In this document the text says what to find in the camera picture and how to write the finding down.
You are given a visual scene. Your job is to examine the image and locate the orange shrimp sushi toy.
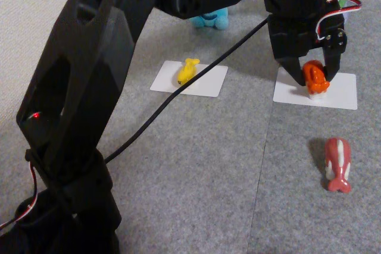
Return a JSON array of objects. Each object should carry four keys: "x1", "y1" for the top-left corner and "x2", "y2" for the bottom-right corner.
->
[{"x1": 302, "y1": 59, "x2": 331, "y2": 100}]

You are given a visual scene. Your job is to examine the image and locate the yellow egg sushi toy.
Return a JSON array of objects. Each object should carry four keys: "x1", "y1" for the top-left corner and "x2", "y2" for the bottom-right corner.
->
[{"x1": 177, "y1": 58, "x2": 200, "y2": 86}]

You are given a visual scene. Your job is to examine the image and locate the blue Wooper plush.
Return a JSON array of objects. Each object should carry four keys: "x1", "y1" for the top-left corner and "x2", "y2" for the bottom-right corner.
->
[{"x1": 189, "y1": 6, "x2": 230, "y2": 31}]

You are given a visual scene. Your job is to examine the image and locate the red tuna sushi toy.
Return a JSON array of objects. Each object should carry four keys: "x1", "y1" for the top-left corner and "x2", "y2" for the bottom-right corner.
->
[{"x1": 323, "y1": 137, "x2": 352, "y2": 194}]

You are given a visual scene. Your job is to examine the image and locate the white card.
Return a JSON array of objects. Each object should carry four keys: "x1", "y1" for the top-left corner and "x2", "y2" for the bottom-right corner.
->
[
  {"x1": 149, "y1": 60, "x2": 229, "y2": 98},
  {"x1": 273, "y1": 67, "x2": 358, "y2": 111}
]

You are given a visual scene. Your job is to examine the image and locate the grey felt mat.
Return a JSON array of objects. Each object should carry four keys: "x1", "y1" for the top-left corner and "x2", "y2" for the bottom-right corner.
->
[
  {"x1": 248, "y1": 0, "x2": 381, "y2": 254},
  {"x1": 0, "y1": 4, "x2": 286, "y2": 254}
]

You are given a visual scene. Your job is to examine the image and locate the red white gripper servo wire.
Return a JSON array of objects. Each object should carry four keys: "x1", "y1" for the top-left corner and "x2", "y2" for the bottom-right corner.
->
[{"x1": 314, "y1": 0, "x2": 363, "y2": 42}]

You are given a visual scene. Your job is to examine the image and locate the black camera cable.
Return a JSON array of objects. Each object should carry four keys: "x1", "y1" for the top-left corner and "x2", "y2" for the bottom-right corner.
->
[{"x1": 103, "y1": 17, "x2": 269, "y2": 162}]

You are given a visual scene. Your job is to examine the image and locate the red white base servo wire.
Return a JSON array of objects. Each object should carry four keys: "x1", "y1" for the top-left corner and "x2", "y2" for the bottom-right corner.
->
[{"x1": 0, "y1": 163, "x2": 39, "y2": 231}]

